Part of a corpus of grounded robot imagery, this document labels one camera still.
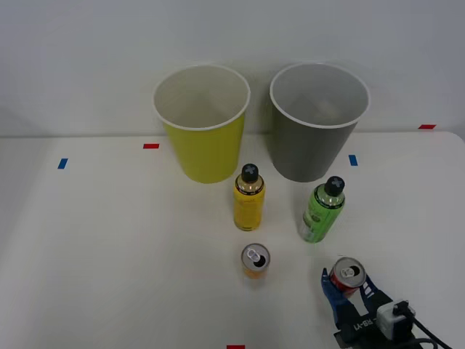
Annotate green label plastic bottle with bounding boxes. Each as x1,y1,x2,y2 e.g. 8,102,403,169
299,176,347,244

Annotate yellow-green plastic waste bin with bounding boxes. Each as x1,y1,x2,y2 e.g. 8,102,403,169
152,64,252,185

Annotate red drink can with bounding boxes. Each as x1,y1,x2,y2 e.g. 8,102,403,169
328,257,367,300

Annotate yellow label plastic bottle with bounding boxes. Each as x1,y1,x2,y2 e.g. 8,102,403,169
232,163,267,233

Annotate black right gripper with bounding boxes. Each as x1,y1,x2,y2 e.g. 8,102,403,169
320,268,419,349

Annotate orange drink can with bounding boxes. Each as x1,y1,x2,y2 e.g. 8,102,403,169
240,243,272,281

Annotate grey plastic waste bin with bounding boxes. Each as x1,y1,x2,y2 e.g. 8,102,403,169
269,62,371,183

